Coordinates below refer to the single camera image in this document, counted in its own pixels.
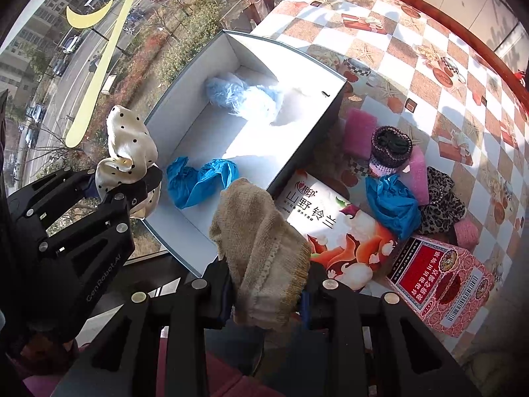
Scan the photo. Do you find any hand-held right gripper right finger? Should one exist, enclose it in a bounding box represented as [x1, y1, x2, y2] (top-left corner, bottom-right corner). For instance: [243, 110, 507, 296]
[298, 262, 482, 397]

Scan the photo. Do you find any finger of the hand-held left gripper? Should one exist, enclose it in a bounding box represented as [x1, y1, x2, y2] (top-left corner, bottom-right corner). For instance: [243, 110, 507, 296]
[37, 164, 164, 263]
[6, 166, 104, 236]

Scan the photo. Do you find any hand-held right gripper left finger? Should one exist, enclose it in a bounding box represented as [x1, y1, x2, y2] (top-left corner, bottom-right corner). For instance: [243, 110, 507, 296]
[54, 262, 237, 397]

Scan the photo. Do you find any cream polka dot scrunchie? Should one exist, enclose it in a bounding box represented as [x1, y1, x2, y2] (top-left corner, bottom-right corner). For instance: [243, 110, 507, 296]
[94, 105, 163, 219]

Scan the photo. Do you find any beige knitted cloth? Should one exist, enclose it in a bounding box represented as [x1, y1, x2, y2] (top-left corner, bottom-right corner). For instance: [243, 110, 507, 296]
[209, 178, 313, 332]

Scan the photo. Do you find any grey cardboard box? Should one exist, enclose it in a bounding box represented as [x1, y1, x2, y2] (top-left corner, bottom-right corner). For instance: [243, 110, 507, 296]
[141, 29, 348, 279]

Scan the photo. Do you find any blue plastic shoe cover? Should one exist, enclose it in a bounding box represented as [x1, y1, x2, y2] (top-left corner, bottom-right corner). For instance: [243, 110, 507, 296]
[166, 156, 239, 210]
[365, 174, 422, 241]

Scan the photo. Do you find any white and orange tissue pack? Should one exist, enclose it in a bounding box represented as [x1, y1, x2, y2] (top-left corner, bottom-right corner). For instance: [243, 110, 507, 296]
[275, 169, 400, 295]

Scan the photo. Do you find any yellow window sticker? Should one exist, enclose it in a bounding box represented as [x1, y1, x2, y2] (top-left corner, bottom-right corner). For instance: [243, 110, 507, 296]
[64, 0, 148, 150]

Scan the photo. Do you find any red patterned carton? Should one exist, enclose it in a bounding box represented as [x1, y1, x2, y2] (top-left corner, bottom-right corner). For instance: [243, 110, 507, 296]
[386, 234, 497, 338]

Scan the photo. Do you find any light blue fluffy cloth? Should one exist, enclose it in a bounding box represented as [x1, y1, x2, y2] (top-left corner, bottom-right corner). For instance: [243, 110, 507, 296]
[204, 72, 287, 125]

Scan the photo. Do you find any leopard print scrunchie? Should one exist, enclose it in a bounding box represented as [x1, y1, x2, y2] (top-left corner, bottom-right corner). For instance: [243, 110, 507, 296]
[417, 166, 468, 236]

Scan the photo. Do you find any pink towel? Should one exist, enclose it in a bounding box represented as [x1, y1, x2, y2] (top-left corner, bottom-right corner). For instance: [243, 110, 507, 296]
[397, 146, 433, 207]

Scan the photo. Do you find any small pink knitted piece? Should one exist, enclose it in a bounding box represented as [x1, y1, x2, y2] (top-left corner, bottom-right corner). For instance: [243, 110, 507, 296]
[452, 218, 479, 253]

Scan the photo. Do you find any dark and pink knitted hat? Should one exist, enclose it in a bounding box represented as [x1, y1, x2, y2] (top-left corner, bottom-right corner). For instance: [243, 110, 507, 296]
[369, 126, 415, 177]

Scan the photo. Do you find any pink sponge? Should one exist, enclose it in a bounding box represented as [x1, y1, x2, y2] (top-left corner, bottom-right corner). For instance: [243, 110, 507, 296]
[342, 109, 379, 160]

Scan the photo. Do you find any checkered printed tablecloth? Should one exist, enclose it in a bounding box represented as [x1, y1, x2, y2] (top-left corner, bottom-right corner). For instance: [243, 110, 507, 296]
[223, 0, 529, 365]

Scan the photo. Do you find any red wooden rail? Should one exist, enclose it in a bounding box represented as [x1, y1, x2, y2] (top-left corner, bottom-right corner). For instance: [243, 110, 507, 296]
[326, 0, 529, 106]

